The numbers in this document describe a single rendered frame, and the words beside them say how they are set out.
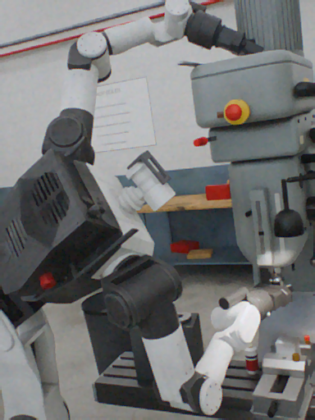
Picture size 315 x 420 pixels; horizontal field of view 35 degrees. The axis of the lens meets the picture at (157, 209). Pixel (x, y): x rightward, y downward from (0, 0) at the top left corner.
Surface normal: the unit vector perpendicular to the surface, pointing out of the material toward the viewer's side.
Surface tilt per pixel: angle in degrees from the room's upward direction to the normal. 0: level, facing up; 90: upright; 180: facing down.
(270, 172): 90
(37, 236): 74
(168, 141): 90
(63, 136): 61
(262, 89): 90
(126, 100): 90
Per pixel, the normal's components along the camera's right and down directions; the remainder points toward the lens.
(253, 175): -0.41, 0.21
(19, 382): -0.21, 0.19
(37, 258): -0.67, -0.05
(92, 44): -0.03, -0.33
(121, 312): -0.73, 0.35
